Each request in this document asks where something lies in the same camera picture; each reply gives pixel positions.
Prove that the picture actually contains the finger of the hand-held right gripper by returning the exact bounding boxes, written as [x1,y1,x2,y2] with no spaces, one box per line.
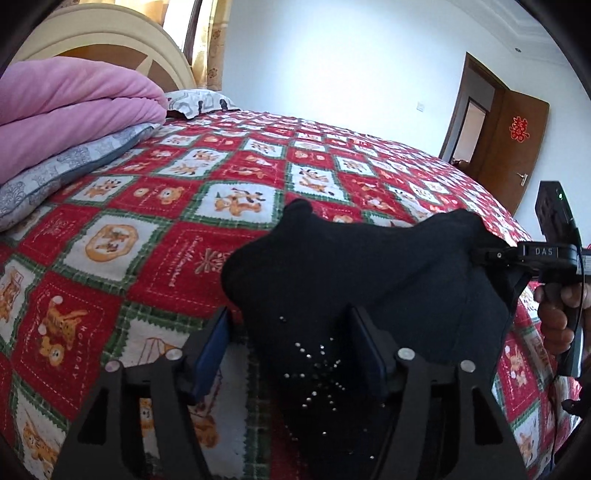
[471,247,520,268]

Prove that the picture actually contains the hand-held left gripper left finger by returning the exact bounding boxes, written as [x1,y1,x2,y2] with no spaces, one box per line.
[51,307,232,480]

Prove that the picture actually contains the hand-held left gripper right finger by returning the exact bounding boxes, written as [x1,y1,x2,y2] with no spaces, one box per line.
[348,305,529,480]

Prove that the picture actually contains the black pants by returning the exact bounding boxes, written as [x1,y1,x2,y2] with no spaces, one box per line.
[221,199,532,480]

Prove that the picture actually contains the person's right hand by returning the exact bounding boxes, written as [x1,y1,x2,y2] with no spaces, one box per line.
[533,281,591,356]

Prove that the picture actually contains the brown wooden door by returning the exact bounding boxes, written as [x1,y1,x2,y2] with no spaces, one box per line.
[471,88,550,215]

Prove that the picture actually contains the red printed bedspread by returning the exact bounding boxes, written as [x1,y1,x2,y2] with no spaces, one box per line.
[0,108,559,480]

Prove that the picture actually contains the grey patterned pillow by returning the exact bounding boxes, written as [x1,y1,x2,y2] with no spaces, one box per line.
[0,122,158,233]

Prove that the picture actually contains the white patterned pillow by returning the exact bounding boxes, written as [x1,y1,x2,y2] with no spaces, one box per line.
[164,89,241,120]

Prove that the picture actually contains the pink folded blanket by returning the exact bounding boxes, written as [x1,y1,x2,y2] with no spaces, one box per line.
[0,58,168,183]

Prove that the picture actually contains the patterned yellow curtain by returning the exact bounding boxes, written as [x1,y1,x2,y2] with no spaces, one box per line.
[185,0,232,90]

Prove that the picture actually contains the beige wooden headboard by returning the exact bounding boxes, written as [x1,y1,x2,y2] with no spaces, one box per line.
[14,4,197,90]

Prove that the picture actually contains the black cable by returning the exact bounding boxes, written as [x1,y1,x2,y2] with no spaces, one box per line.
[547,258,588,467]

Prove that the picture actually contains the brown door frame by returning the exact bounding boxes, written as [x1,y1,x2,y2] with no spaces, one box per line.
[438,52,506,174]

